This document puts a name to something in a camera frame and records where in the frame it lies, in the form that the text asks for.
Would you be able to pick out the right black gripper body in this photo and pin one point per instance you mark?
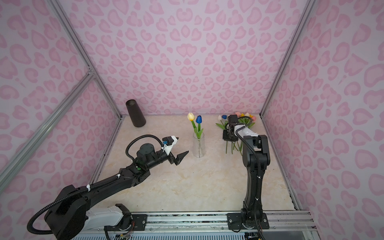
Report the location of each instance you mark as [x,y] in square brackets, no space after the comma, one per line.
[228,137]

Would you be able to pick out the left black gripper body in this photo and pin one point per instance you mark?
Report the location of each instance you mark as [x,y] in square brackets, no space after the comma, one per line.
[161,157]

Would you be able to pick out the clear glass vase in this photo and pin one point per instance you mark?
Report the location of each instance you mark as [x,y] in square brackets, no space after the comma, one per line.
[199,149]

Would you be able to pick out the dark blue tulip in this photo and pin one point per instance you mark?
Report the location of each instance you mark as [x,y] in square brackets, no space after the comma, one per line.
[199,129]

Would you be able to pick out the yellow white tulip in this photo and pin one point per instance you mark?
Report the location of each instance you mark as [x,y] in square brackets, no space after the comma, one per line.
[191,118]

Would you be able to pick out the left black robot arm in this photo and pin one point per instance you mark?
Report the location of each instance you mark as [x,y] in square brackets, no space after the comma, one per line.
[72,211]

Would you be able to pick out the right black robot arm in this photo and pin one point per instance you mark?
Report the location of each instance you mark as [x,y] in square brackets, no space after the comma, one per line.
[256,159]

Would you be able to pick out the black cone vase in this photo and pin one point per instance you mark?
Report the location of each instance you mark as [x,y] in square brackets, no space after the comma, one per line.
[135,113]

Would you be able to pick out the bunch of artificial tulips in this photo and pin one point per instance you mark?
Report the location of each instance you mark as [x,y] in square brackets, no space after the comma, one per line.
[243,123]

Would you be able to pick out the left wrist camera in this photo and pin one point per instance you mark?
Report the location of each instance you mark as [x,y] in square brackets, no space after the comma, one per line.
[168,143]

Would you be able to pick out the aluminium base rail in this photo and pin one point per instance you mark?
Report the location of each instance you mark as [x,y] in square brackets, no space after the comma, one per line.
[276,225]

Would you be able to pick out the left corner aluminium post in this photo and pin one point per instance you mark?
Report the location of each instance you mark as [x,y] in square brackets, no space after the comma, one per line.
[76,41]

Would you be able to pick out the corner aluminium post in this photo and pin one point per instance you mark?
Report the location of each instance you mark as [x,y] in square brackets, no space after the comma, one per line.
[295,39]
[76,41]

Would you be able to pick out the aluminium frame diagonal bar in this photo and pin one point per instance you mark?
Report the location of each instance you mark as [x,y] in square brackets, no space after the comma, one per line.
[18,161]

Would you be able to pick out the right corner aluminium post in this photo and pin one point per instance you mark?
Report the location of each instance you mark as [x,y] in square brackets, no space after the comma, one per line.
[295,39]

